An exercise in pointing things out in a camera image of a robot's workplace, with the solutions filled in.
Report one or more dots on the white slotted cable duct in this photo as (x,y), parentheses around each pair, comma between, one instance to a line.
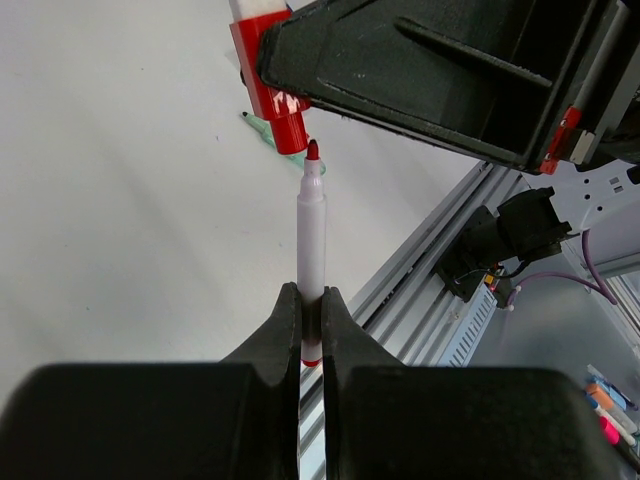
(471,327)

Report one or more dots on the right circuit board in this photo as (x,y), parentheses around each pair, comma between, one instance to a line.
(501,286)

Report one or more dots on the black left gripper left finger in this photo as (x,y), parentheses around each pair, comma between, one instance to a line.
(236,418)

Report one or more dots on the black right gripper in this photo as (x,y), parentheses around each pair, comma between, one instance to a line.
(599,122)

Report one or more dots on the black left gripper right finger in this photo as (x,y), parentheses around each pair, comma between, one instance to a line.
(387,420)

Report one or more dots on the red marker cap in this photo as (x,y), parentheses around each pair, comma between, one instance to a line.
(282,110)

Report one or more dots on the green highlighter pen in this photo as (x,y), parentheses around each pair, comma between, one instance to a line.
(263,129)

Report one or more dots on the thin white red marker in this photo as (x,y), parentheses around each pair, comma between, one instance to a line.
(311,253)

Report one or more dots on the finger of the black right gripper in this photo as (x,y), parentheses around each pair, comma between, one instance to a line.
(489,79)

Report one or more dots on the aluminium frame rail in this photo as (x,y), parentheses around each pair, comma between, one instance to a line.
(405,305)

